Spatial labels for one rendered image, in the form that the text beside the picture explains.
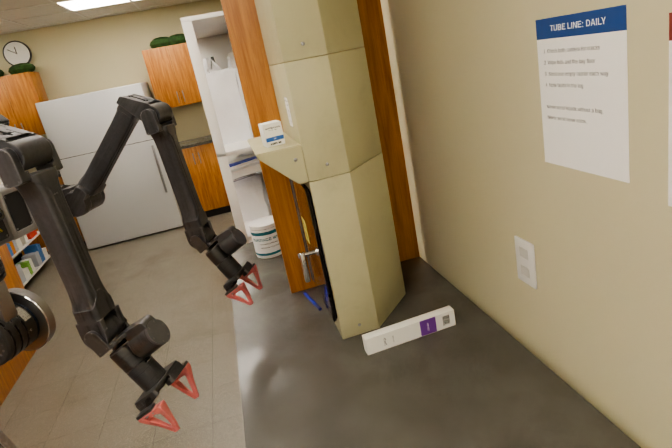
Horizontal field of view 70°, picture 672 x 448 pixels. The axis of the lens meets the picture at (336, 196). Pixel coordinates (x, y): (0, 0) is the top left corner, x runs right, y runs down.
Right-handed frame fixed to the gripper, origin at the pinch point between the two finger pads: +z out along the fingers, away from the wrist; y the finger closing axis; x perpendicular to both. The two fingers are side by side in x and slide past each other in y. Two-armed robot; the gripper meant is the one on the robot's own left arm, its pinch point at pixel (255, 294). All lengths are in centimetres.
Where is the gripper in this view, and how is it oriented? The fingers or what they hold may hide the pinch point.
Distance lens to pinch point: 156.0
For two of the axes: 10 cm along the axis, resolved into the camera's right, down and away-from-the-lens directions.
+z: 6.4, 7.5, 1.5
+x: -7.5, 5.8, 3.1
